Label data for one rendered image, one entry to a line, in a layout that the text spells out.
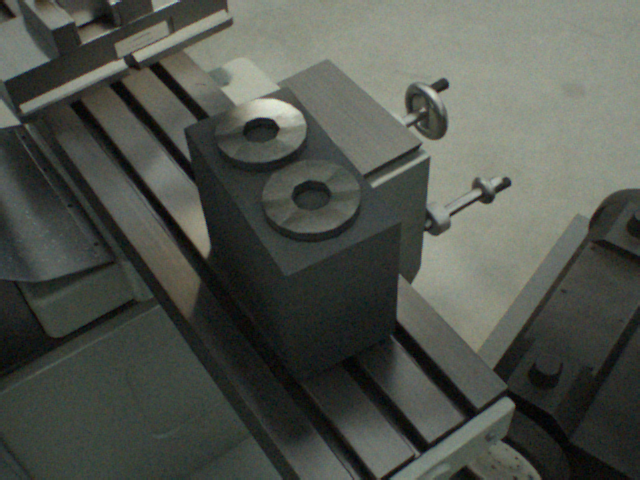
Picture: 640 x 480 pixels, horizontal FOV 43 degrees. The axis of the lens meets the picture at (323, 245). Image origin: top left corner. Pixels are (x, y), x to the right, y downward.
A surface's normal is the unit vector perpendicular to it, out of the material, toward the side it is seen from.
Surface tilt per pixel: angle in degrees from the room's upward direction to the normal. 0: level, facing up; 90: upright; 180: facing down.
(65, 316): 90
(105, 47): 90
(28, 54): 0
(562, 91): 0
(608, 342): 0
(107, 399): 90
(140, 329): 90
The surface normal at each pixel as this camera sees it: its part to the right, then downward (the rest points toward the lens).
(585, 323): -0.04, -0.62
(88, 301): 0.57, 0.63
